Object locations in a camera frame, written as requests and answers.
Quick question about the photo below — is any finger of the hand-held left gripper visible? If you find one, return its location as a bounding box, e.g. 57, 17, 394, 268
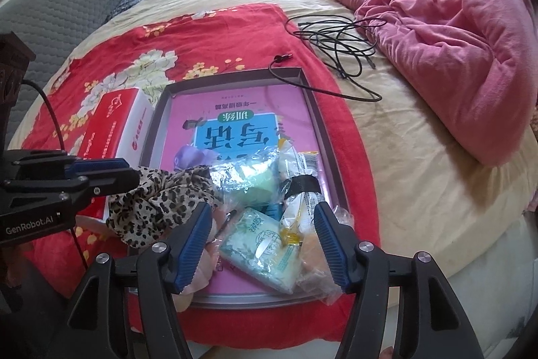
86, 168, 140, 200
65, 157, 129, 175

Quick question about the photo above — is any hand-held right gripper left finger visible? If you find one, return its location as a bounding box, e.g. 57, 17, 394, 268
59, 201, 214, 359

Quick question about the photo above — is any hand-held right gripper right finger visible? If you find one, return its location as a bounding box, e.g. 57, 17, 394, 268
313, 201, 484, 359

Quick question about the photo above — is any leopard print scarf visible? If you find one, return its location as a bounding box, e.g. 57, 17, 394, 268
105, 165, 219, 250

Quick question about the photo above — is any green tissue pack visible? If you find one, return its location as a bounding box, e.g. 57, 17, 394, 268
219, 207, 305, 294

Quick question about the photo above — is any green sponge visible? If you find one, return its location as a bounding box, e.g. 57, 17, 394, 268
208, 146, 282, 217

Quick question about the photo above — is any clear plastic snack bag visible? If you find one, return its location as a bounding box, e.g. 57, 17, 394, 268
277, 136, 326, 246

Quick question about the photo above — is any grey tray pink lining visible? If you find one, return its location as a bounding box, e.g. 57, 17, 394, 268
128, 67, 351, 309

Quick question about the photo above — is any clear bag with bun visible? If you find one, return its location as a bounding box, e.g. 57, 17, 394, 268
294, 205, 351, 305

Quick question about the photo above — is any red white tissue box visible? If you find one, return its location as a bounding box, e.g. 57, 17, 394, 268
76, 87, 154, 231

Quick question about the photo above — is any cream bed sheet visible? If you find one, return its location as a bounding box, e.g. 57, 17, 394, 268
8, 0, 538, 309

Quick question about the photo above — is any red floral blanket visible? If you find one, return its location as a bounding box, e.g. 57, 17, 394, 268
8, 3, 379, 343

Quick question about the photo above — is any grey quilted headboard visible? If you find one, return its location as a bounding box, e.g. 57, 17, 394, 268
0, 0, 135, 137

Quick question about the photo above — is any blue patterned cloth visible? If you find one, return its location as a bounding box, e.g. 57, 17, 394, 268
110, 0, 149, 20

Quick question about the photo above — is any pink duvet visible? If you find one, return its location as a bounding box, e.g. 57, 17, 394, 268
303, 0, 538, 168

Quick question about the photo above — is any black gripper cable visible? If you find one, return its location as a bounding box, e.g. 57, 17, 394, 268
19, 78, 91, 271

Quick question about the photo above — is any thin black cable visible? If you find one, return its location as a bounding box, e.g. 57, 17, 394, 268
267, 15, 384, 104

